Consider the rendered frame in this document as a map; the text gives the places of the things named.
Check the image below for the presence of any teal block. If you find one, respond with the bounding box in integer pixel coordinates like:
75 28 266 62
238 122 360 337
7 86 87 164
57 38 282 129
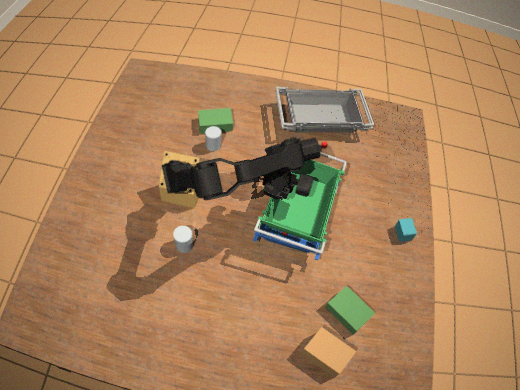
395 218 417 242

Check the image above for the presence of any white cylinder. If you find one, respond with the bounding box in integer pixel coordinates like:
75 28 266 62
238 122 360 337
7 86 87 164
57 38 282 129
206 127 221 151
173 226 194 253

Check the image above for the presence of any blue plastic tray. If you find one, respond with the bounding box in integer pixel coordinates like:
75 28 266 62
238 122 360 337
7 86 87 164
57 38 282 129
253 223 321 260

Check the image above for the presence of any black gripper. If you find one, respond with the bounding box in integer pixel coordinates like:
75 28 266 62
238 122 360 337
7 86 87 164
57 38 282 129
262 171 314 197

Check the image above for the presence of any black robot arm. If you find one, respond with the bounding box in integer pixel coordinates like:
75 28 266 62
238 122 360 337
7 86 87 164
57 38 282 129
162 137 322 201

